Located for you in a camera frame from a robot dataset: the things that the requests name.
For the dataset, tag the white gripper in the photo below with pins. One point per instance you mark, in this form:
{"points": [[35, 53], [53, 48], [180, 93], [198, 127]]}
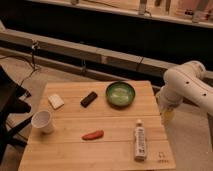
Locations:
{"points": [[168, 99]]}

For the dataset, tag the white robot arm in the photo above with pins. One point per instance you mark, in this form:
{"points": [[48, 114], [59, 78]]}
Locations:
{"points": [[184, 81]]}

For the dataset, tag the green ceramic bowl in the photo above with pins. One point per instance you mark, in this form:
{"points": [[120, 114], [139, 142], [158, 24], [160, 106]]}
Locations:
{"points": [[120, 94]]}

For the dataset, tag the white labelled bottle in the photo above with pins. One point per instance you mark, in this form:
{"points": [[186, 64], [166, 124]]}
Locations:
{"points": [[140, 150]]}

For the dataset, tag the wooden table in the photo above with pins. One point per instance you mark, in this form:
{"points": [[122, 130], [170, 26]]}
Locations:
{"points": [[65, 150]]}

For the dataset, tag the red chili pepper toy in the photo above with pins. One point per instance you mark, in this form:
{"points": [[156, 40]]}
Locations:
{"points": [[94, 135]]}

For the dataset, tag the black rectangular block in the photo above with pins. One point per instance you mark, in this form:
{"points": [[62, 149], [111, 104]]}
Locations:
{"points": [[89, 99]]}

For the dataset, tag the white sponge block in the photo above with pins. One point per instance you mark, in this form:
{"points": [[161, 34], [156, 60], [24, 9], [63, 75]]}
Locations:
{"points": [[56, 101]]}

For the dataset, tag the white paper cup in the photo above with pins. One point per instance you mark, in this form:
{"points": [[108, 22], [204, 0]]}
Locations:
{"points": [[42, 121]]}

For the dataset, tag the black chair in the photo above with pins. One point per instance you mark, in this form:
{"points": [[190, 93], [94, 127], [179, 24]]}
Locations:
{"points": [[10, 93]]}

